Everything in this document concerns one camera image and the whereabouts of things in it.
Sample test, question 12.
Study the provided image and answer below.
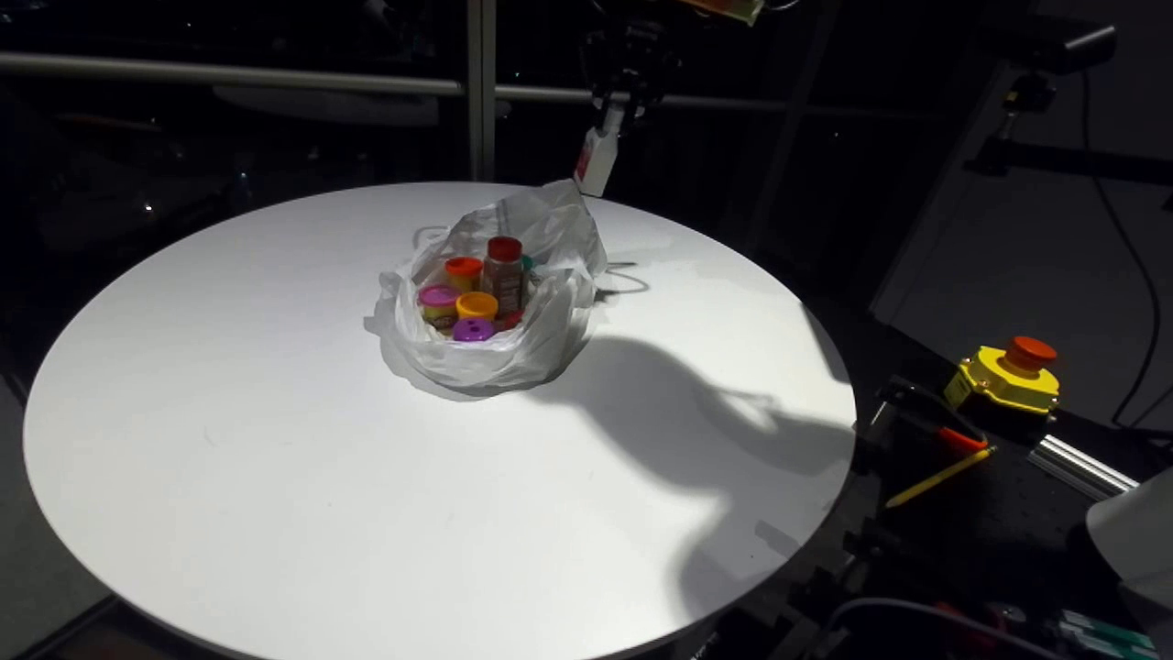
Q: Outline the yellow lid container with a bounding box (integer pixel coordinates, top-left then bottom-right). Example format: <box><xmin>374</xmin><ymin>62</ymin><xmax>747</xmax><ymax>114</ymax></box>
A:
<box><xmin>454</xmin><ymin>290</ymin><xmax>498</xmax><ymax>321</ymax></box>

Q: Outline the purple bottle with holes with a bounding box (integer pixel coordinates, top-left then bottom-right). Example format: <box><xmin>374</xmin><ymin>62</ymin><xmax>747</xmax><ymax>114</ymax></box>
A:
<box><xmin>452</xmin><ymin>321</ymin><xmax>493</xmax><ymax>346</ymax></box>

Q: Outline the red emergency stop button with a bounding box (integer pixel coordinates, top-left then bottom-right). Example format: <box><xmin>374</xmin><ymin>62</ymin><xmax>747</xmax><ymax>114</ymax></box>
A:
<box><xmin>941</xmin><ymin>334</ymin><xmax>1063</xmax><ymax>416</ymax></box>

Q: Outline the metal railing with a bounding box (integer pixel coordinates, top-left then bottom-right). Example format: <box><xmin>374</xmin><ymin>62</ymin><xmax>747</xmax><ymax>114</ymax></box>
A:
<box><xmin>0</xmin><ymin>51</ymin><xmax>793</xmax><ymax>114</ymax></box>

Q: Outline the yellow pencil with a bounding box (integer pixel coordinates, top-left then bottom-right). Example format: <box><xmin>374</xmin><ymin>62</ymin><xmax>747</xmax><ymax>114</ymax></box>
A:
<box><xmin>882</xmin><ymin>443</ymin><xmax>997</xmax><ymax>510</ymax></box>

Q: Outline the red lid spice jar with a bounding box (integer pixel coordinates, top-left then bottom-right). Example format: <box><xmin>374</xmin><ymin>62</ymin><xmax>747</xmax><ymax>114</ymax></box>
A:
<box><xmin>482</xmin><ymin>236</ymin><xmax>525</xmax><ymax>315</ymax></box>

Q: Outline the white plastic bag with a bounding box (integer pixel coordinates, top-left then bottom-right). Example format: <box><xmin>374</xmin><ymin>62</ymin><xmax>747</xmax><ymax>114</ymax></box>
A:
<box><xmin>369</xmin><ymin>180</ymin><xmax>608</xmax><ymax>394</ymax></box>

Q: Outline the grey cable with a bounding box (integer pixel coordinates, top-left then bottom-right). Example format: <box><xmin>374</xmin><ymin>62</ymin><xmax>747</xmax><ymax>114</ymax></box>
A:
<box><xmin>826</xmin><ymin>593</ymin><xmax>1077</xmax><ymax>660</ymax></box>

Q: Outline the magenta lid container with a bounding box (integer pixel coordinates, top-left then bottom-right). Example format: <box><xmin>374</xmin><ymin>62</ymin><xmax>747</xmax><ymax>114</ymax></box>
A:
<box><xmin>418</xmin><ymin>285</ymin><xmax>459</xmax><ymax>332</ymax></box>

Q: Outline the orange lid yellow cup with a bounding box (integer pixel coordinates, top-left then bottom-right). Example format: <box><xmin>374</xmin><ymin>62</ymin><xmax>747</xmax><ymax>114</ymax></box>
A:
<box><xmin>442</xmin><ymin>258</ymin><xmax>482</xmax><ymax>290</ymax></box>

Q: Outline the white square bottle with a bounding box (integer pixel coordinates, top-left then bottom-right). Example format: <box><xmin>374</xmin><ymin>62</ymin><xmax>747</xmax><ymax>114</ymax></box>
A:
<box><xmin>572</xmin><ymin>107</ymin><xmax>627</xmax><ymax>200</ymax></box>

